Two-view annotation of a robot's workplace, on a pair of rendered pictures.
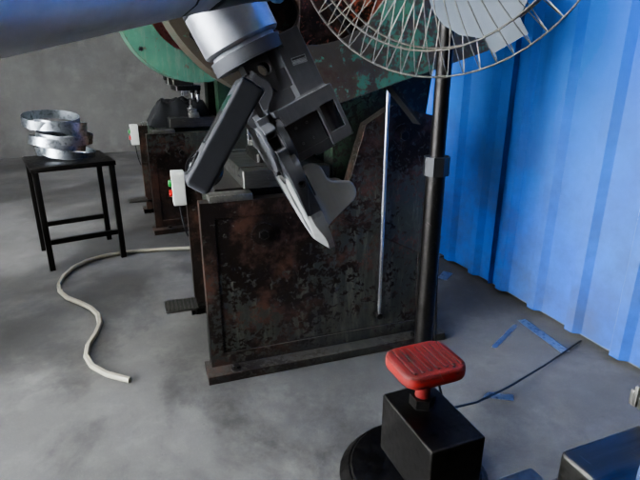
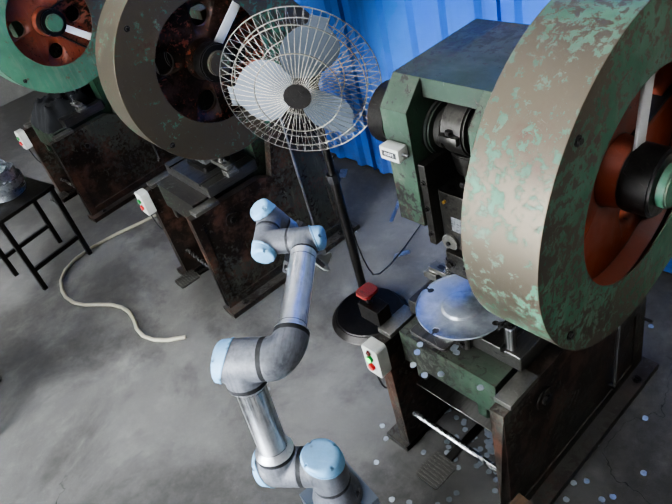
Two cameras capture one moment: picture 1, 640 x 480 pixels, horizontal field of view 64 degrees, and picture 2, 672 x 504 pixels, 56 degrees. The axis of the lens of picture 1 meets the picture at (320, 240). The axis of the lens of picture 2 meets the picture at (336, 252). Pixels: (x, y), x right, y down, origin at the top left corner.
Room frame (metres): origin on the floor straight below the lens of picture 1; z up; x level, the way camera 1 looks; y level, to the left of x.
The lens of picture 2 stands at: (-1.11, 0.28, 2.19)
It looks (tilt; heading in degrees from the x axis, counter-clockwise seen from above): 38 degrees down; 348
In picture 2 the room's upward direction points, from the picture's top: 16 degrees counter-clockwise
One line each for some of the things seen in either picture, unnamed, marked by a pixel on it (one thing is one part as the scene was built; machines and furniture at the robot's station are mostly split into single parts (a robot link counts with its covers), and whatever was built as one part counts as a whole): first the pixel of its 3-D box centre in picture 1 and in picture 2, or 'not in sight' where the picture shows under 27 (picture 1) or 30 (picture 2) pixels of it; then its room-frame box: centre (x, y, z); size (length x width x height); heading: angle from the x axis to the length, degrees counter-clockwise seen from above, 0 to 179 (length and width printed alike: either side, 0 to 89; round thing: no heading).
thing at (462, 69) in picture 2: not in sight; (512, 246); (0.28, -0.57, 0.83); 0.79 x 0.43 x 1.34; 111
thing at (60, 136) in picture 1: (71, 184); (19, 216); (2.76, 1.37, 0.40); 0.45 x 0.40 x 0.79; 33
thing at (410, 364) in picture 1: (423, 389); (368, 297); (0.45, -0.11, 0.72); 0.07 x 0.06 x 0.08; 111
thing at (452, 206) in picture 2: not in sight; (471, 226); (0.21, -0.40, 1.04); 0.17 x 0.15 x 0.30; 111
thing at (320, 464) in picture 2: not in sight; (322, 465); (-0.01, 0.27, 0.62); 0.13 x 0.12 x 0.14; 60
